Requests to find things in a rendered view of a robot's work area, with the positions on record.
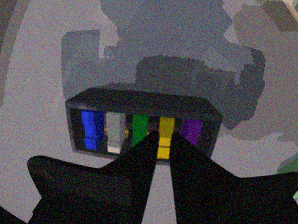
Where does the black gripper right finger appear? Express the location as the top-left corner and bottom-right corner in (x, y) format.
(169, 132), (298, 224)

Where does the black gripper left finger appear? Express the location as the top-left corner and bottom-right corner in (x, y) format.
(27, 131), (160, 224)

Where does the black fuse block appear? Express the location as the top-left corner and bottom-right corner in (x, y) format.
(65, 88), (223, 160)

